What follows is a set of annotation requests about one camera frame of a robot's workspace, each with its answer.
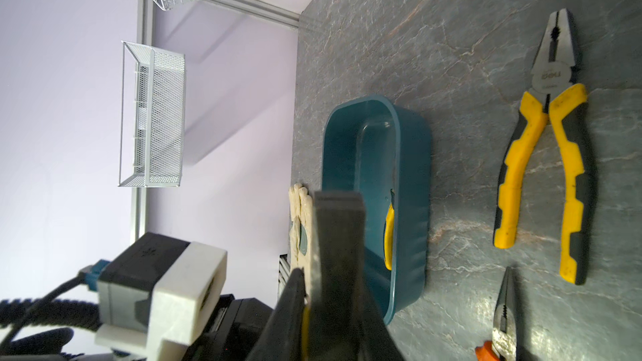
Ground white mesh wall basket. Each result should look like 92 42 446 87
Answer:
118 41 187 188

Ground beige work glove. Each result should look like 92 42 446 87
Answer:
289 183 313 285

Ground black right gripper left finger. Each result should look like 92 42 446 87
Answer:
246 268 305 360

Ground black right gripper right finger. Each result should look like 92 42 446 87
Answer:
359 282 404 361

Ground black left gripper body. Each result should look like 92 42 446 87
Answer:
182 294 273 361

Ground teal plastic storage box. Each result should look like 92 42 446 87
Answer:
321 95 431 324

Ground orange black long nose pliers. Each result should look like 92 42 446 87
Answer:
475 267 518 361

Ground yellow black long nose pliers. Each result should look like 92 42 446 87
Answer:
383 189 396 271

